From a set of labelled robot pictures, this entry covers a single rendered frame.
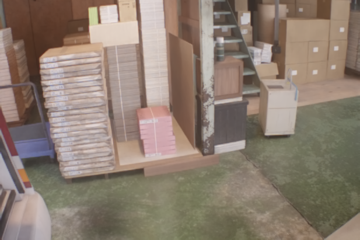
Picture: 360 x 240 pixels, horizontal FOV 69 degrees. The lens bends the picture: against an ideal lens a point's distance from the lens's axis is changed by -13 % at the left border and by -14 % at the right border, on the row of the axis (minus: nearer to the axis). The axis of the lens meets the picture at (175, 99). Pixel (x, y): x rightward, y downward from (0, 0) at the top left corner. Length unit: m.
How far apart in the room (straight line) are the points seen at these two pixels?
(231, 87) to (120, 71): 1.00
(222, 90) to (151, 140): 0.75
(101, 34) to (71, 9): 3.82
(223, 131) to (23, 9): 5.05
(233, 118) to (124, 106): 1.02
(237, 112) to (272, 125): 0.50
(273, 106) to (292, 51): 1.78
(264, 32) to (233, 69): 2.55
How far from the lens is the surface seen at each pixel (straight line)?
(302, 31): 4.71
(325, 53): 5.14
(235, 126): 2.82
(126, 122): 2.90
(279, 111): 3.06
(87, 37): 4.32
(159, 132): 2.58
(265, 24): 5.10
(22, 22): 6.65
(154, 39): 2.72
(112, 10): 2.68
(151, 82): 2.80
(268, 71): 4.50
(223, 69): 2.59
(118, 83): 2.76
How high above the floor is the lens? 1.48
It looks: 21 degrees down
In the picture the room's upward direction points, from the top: 3 degrees counter-clockwise
